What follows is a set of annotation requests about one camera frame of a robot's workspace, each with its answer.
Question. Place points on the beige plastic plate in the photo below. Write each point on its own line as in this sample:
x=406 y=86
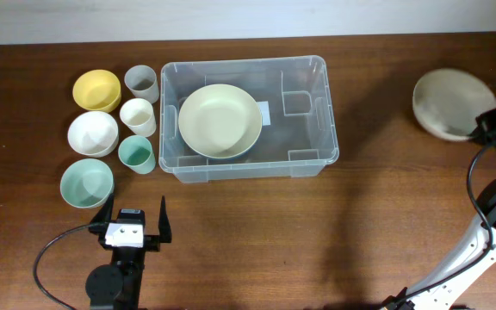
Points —
x=220 y=112
x=446 y=103

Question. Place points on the white plastic bowl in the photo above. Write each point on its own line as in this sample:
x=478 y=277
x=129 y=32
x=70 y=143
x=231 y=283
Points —
x=94 y=134

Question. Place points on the mint green plastic cup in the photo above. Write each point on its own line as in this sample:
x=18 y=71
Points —
x=136 y=153

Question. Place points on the clear plastic storage bin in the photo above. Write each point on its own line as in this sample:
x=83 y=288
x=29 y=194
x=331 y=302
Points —
x=300 y=141

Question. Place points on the mint green plastic bowl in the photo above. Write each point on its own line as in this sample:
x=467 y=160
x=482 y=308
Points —
x=87 y=183

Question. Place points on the yellow plastic bowl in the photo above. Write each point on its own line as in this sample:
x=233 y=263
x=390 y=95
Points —
x=97 y=90

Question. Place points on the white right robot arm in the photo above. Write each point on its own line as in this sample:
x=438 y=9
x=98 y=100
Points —
x=474 y=254

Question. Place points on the white label in bin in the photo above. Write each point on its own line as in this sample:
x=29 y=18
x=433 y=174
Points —
x=265 y=112

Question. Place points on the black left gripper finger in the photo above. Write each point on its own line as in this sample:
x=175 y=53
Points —
x=164 y=226
x=101 y=220

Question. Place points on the blue plastic plate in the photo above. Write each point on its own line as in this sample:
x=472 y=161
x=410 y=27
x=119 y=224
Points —
x=221 y=150

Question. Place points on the cream plastic cup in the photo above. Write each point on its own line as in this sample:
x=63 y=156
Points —
x=138 y=115

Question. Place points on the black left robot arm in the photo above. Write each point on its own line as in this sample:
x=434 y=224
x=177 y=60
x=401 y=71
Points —
x=117 y=284

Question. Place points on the grey plastic cup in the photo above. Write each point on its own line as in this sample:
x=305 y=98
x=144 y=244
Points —
x=142 y=82

